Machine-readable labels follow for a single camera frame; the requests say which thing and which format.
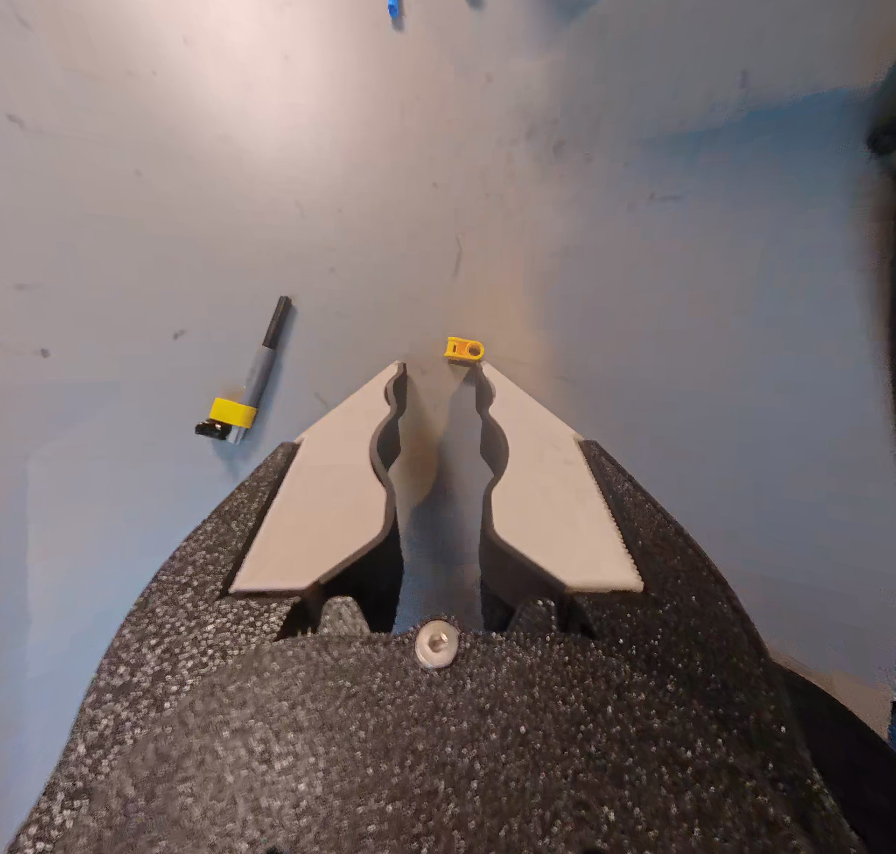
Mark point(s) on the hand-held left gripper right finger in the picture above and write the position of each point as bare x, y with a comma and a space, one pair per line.
560, 511

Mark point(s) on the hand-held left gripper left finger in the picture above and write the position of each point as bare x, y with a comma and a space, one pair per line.
315, 511

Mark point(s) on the black angled connector piece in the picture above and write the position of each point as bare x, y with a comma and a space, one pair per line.
208, 429

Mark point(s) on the grey axle pin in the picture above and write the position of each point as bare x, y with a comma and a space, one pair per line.
266, 364

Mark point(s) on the yellow teardrop brick piece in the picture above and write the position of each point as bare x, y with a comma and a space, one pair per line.
462, 350

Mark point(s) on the grey desk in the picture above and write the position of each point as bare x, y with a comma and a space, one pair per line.
210, 168

